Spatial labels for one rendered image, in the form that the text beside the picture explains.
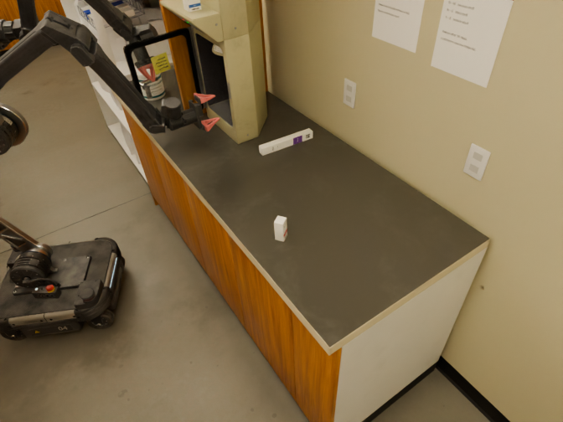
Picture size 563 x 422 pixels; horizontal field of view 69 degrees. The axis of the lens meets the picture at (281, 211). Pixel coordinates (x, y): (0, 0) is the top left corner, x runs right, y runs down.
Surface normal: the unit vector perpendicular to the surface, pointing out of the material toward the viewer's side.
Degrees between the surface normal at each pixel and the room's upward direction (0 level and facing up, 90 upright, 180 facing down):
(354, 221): 0
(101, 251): 0
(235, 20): 90
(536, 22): 90
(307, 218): 0
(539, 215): 90
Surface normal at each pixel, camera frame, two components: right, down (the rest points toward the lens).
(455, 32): -0.83, 0.40
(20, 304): -0.04, -0.74
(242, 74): 0.56, 0.54
